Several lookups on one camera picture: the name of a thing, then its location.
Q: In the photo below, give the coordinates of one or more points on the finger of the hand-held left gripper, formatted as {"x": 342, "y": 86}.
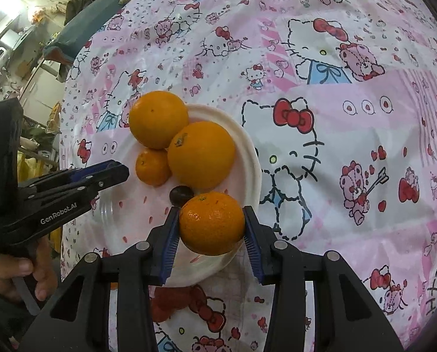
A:
{"x": 90, "y": 171}
{"x": 114, "y": 176}

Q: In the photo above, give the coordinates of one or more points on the small mandarin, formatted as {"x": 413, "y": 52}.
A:
{"x": 152, "y": 167}

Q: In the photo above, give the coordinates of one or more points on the orange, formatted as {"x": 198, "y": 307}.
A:
{"x": 201, "y": 156}
{"x": 158, "y": 119}

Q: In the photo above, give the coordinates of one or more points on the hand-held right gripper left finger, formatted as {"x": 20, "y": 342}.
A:
{"x": 169, "y": 245}

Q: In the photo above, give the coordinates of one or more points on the pink cartoon printed blanket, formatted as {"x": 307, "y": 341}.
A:
{"x": 332, "y": 80}

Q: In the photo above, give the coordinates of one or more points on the blue-grey cloth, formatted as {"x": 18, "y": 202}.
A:
{"x": 86, "y": 25}

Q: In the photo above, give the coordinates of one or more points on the person's left hand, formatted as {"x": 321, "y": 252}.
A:
{"x": 6, "y": 275}

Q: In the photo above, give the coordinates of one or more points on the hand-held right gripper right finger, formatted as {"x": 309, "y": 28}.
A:
{"x": 253, "y": 245}

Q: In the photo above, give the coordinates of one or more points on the dark plum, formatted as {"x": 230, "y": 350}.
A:
{"x": 181, "y": 195}

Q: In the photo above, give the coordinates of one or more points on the pink speckled plate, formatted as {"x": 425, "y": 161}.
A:
{"x": 130, "y": 223}

